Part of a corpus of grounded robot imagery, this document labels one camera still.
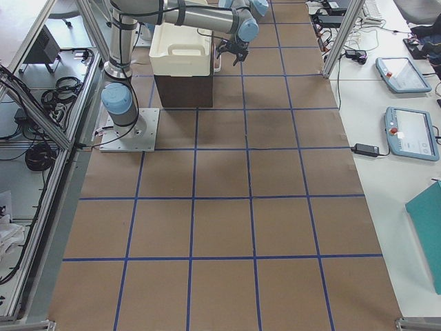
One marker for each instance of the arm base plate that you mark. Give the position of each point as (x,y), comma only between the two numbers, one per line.
(140,138)

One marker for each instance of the white plastic tray lid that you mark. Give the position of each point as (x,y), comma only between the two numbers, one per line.
(180,51)

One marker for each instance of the teach pendant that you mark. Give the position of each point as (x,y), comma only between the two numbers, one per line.
(401,75)
(410,133)

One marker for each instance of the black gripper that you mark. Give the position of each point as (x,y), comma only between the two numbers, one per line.
(237,47)

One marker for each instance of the aluminium frame post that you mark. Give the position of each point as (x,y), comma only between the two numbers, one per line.
(346,27)

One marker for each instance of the dark wooden cabinet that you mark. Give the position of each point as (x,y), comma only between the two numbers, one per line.
(185,92)

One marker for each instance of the black power brick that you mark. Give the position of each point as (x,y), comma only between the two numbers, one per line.
(365,150)

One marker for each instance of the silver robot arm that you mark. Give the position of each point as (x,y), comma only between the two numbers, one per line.
(230,18)

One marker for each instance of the lower teach pendant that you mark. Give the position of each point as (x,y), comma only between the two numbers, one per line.
(410,133)

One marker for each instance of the upper teach pendant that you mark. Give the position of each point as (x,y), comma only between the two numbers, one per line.
(401,75)

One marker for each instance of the teal box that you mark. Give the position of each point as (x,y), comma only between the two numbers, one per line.
(424,210)

